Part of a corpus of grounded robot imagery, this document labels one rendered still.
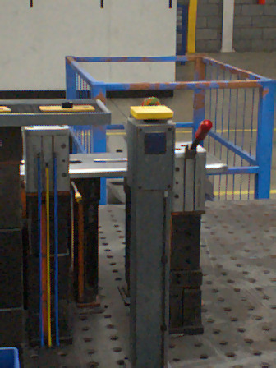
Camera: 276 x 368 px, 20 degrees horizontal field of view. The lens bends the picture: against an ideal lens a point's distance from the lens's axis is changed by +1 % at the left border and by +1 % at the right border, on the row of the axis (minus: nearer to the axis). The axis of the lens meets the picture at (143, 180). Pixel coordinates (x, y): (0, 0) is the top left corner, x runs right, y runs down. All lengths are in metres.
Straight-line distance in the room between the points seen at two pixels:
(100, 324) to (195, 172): 0.37
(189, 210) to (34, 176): 0.30
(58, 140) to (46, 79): 8.05
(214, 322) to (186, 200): 0.28
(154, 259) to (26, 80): 8.16
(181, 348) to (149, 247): 0.27
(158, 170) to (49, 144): 0.22
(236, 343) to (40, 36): 8.04
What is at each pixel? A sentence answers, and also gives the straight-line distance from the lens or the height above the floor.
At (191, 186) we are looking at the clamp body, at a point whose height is 0.99.
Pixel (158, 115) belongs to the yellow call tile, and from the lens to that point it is 1.27.
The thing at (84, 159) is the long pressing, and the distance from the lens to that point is 1.66.
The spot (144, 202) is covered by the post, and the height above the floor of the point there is 1.01.
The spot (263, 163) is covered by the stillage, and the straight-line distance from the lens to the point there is 3.57.
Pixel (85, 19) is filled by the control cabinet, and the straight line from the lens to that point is 9.44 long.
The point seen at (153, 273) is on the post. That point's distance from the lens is 1.34.
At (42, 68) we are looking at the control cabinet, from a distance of 9.44.
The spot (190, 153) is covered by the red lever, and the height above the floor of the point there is 1.06.
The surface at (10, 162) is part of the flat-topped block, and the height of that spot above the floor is 1.09.
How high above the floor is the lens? 1.36
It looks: 14 degrees down
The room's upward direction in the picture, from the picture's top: 1 degrees clockwise
